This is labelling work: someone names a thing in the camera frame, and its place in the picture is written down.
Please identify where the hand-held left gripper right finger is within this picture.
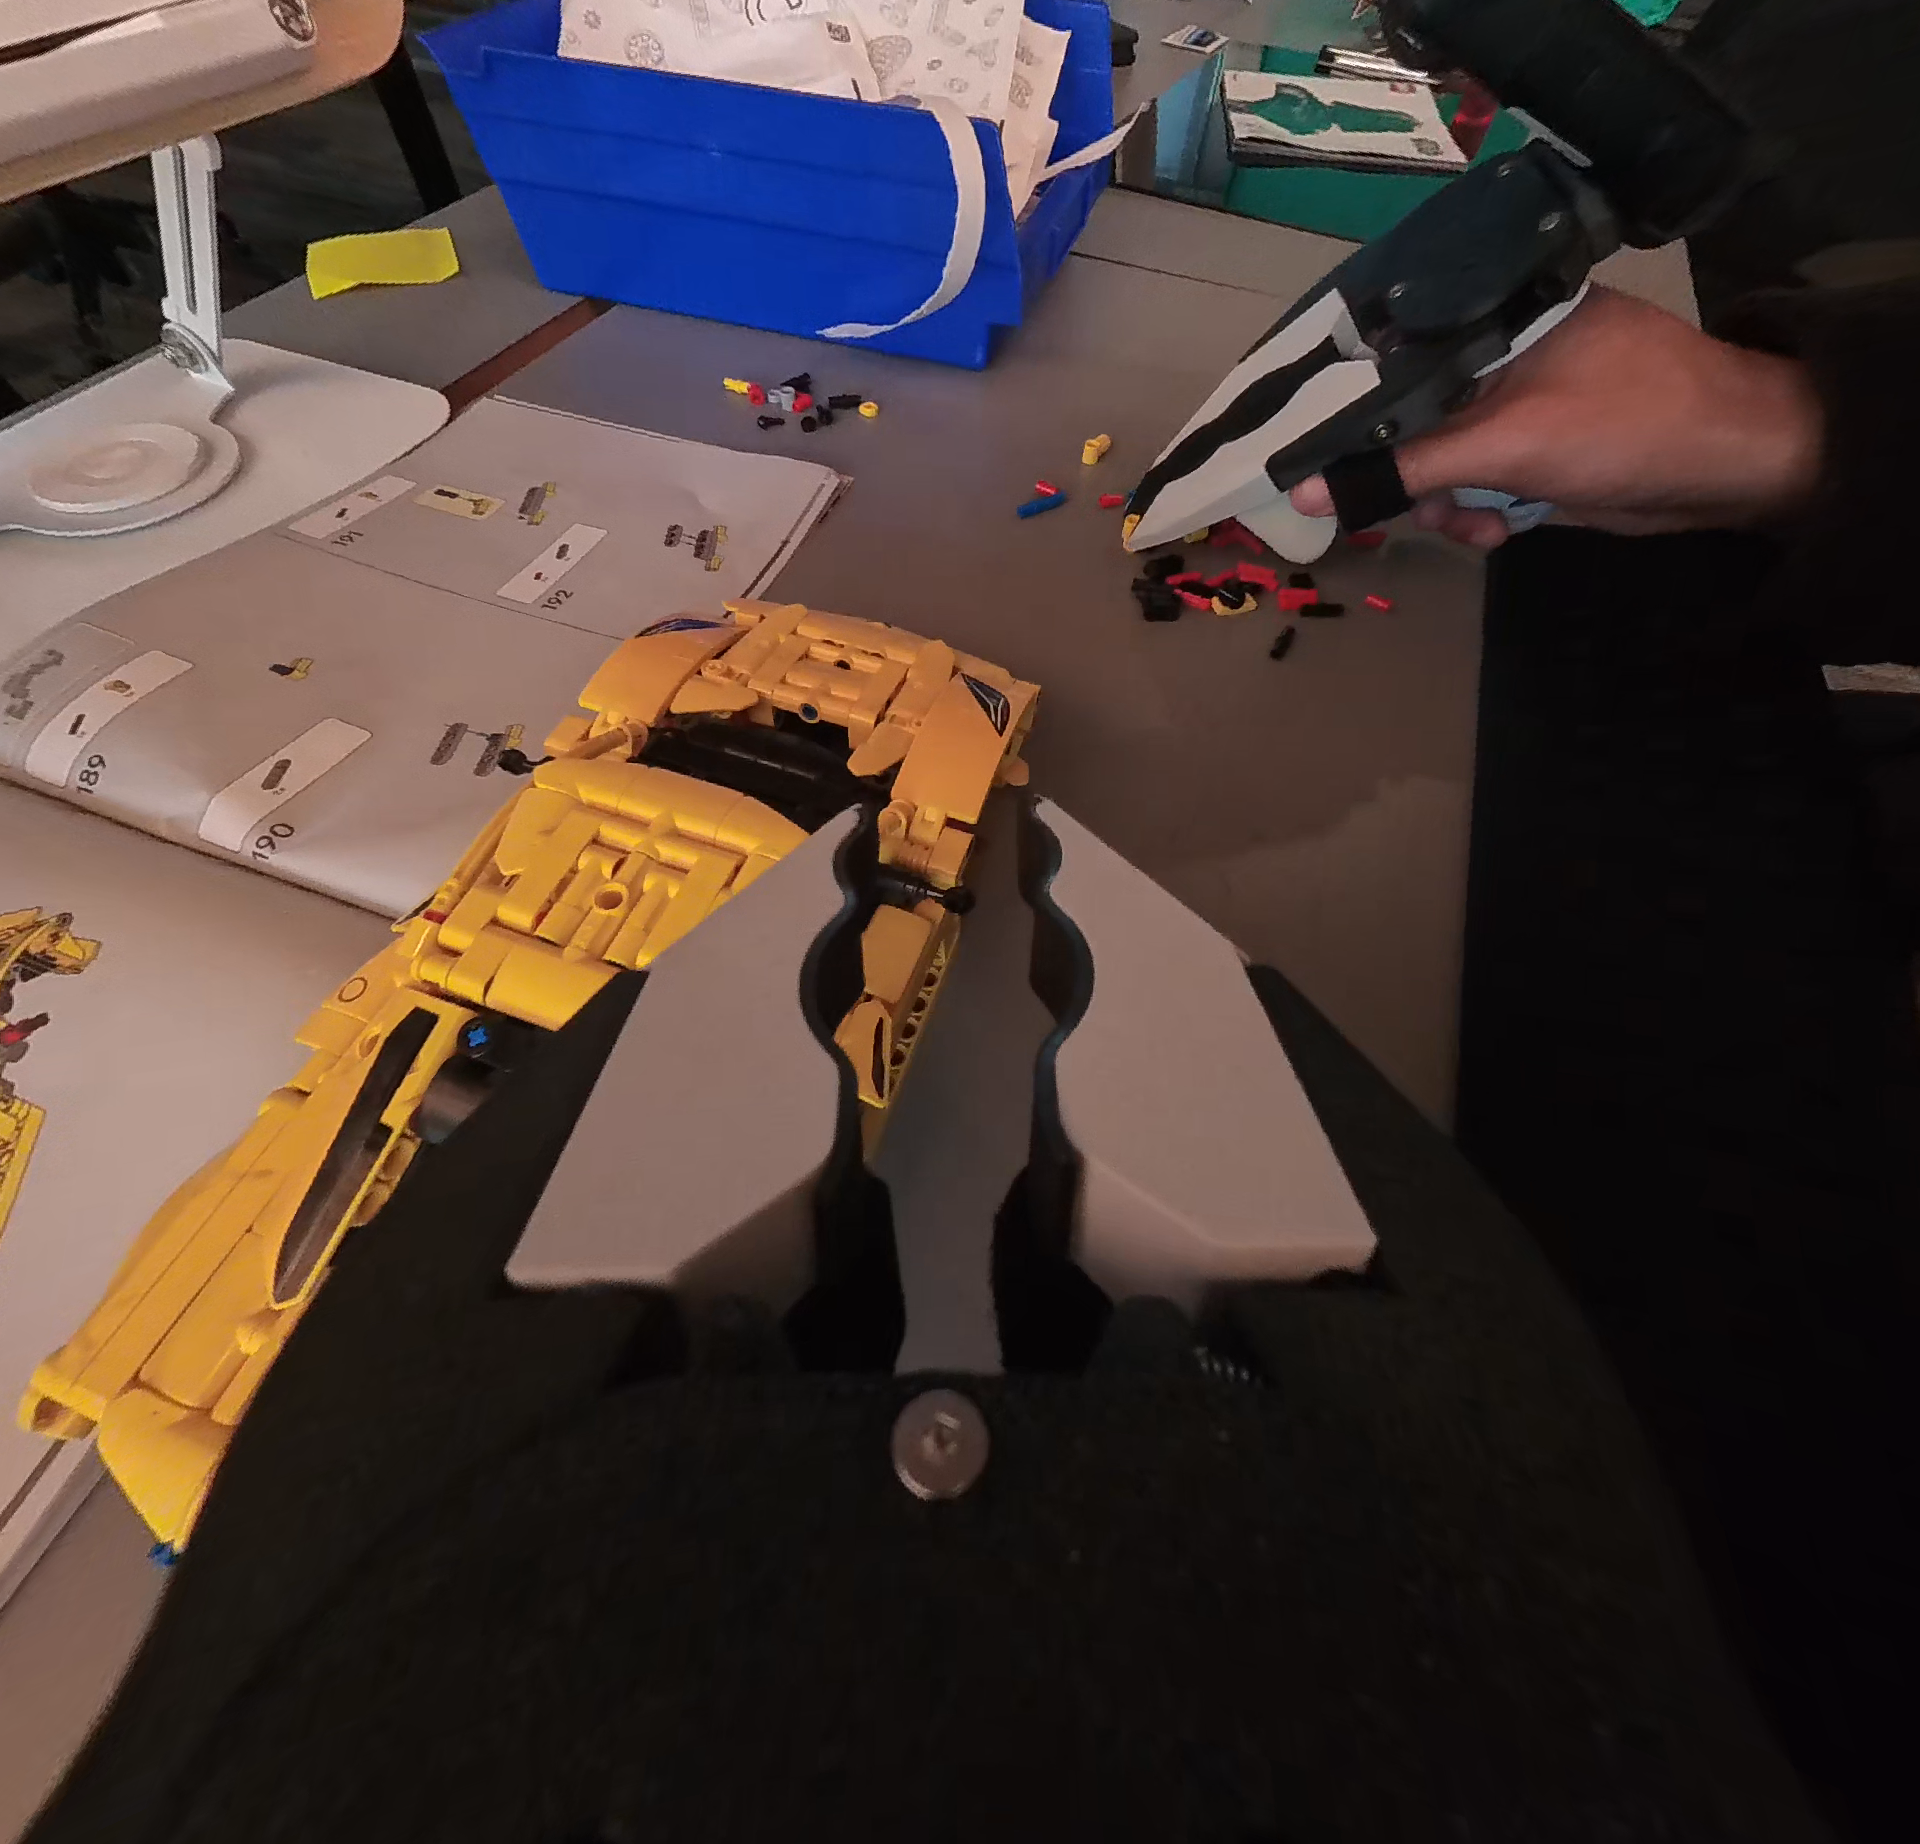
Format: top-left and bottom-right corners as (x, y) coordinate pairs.
(1031, 797), (1383, 1285)

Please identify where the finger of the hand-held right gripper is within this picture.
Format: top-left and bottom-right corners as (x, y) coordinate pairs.
(1121, 358), (1397, 553)
(1146, 261), (1369, 500)

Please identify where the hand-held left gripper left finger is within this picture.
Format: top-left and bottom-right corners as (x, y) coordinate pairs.
(505, 806), (874, 1294)

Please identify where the yellow brick toy car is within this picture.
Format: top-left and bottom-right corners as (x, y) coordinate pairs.
(18, 599), (1043, 1571)

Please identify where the person's right forearm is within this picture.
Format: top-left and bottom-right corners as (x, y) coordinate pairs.
(1696, 226), (1920, 645)

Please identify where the grey desk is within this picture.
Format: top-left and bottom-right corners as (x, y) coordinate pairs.
(0, 0), (1696, 1844)

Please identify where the person's right hand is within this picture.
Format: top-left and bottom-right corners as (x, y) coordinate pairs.
(1291, 289), (1829, 553)

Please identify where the pile of red black pins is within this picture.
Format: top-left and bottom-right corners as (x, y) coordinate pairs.
(1098, 488), (1397, 667)

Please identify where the green picture card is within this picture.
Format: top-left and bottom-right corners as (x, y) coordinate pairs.
(1221, 69), (1473, 175)

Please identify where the white paper strip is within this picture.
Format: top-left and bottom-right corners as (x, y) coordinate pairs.
(817, 91), (1155, 345)

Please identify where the cluster of mixed small pins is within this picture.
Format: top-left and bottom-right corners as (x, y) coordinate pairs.
(723, 370), (883, 435)

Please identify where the building instruction booklet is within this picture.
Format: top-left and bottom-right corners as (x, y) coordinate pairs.
(0, 400), (854, 1606)

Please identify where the blue plastic bin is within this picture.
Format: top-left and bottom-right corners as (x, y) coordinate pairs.
(418, 0), (1121, 370)

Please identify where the yellow paper scrap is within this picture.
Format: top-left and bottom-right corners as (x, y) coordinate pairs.
(306, 229), (463, 301)

